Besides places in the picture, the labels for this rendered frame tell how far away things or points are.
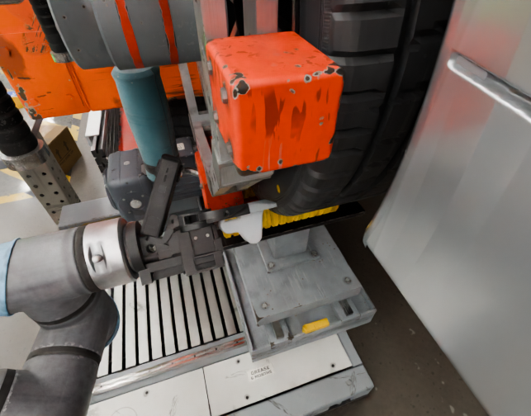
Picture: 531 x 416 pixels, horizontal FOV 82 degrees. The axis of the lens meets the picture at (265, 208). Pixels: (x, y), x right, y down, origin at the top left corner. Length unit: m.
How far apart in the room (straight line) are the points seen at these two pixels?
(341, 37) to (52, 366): 0.48
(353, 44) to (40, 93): 0.93
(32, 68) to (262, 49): 0.86
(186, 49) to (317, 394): 0.81
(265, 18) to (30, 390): 0.46
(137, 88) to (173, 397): 0.73
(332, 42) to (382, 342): 0.95
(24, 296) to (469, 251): 0.44
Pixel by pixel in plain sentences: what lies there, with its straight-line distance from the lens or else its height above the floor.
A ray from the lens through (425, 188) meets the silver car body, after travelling 0.20.
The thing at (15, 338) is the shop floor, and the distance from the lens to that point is 1.29.
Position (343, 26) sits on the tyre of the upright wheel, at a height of 0.90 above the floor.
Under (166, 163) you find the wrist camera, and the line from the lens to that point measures 0.43.
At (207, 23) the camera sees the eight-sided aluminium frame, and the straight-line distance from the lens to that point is 0.27.
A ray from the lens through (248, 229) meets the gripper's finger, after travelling 0.43.
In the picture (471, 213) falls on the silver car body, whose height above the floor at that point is 0.85.
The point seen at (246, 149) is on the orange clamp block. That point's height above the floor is 0.84.
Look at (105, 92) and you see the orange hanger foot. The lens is 1.05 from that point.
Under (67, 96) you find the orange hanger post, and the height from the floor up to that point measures 0.58.
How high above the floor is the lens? 0.96
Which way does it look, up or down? 45 degrees down
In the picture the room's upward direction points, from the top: straight up
